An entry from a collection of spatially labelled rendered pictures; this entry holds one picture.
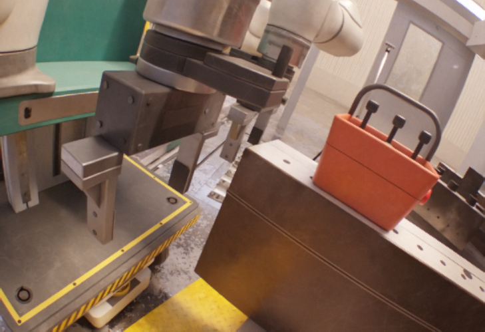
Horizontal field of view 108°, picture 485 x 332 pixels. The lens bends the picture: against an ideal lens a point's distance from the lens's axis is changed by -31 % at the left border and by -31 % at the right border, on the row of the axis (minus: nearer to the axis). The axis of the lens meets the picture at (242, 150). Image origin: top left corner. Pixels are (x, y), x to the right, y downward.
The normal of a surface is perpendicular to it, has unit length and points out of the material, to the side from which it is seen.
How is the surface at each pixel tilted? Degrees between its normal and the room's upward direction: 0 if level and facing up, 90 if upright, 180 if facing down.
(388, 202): 97
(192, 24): 90
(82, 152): 0
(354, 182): 97
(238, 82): 90
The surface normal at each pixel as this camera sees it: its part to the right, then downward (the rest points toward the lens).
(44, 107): 0.85, 0.47
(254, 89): -0.04, 0.39
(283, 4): -0.59, 0.21
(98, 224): -0.39, 0.23
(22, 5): 0.90, 0.44
